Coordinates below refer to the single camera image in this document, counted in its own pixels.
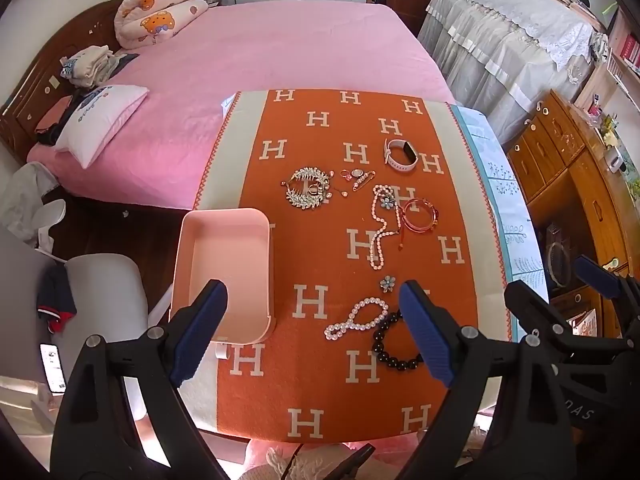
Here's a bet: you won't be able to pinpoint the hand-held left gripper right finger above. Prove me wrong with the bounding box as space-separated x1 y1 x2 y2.
398 279 576 480

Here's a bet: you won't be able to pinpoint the red bangle bracelet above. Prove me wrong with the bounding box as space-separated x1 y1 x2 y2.
399 198 441 234

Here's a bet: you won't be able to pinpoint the pink bed sheet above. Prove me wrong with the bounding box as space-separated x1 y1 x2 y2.
26 0 457 211

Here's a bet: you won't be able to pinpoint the silver leaf tiara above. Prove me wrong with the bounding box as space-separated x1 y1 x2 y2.
285 166 333 208

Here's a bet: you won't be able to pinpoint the orange letter-print blanket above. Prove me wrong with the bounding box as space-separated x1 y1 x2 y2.
177 89 518 448

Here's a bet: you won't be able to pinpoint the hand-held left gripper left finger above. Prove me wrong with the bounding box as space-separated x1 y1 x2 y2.
49 279 236 480

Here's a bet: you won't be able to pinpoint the stack of folded clothes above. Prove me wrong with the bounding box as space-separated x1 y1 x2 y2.
60 45 116 88

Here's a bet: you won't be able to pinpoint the pile of dark clothes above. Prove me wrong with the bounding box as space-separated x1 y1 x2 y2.
34 91 87 147

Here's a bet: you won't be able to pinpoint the long pearl necklace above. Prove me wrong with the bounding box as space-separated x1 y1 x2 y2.
370 185 402 270

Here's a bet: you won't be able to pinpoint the pink plastic tray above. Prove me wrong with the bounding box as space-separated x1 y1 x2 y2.
169 208 277 347

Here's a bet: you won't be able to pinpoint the rolled bear-print quilt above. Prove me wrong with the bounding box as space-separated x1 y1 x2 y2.
114 0 209 50

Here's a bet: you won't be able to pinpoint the smartphone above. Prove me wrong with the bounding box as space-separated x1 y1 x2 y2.
40 343 67 395

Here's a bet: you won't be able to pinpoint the white smartwatch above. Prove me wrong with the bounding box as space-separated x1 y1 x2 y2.
384 139 421 173

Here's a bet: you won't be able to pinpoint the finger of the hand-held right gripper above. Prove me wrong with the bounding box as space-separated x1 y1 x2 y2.
504 280 640 361
574 255 640 341

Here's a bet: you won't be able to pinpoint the red books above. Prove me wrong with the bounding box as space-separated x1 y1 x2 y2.
620 35 640 73

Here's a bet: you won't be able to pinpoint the white plastic bag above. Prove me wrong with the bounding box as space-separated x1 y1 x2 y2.
0 162 68 261

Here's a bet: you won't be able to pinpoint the dark wooden headboard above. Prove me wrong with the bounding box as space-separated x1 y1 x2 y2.
0 0 126 166

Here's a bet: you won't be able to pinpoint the light blue floral mat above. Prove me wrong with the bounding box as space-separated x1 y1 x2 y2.
450 102 551 341

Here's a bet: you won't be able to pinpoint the wooden cabinet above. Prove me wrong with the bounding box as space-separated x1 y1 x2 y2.
502 89 640 341

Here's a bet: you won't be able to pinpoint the white printed pillow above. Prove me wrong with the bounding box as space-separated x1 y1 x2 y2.
54 85 150 170

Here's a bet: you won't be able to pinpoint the dark garment on chair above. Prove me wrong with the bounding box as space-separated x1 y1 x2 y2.
37 264 77 334

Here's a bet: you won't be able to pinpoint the white lace furniture cover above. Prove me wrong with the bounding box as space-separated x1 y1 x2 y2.
417 0 608 146

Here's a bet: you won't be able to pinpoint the black bead bracelet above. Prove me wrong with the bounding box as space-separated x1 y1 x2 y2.
371 310 426 370

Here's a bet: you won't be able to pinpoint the white pearl bracelet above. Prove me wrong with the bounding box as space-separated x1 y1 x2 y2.
324 297 390 342

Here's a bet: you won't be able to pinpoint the white chair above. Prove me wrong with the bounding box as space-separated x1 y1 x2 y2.
47 254 173 421

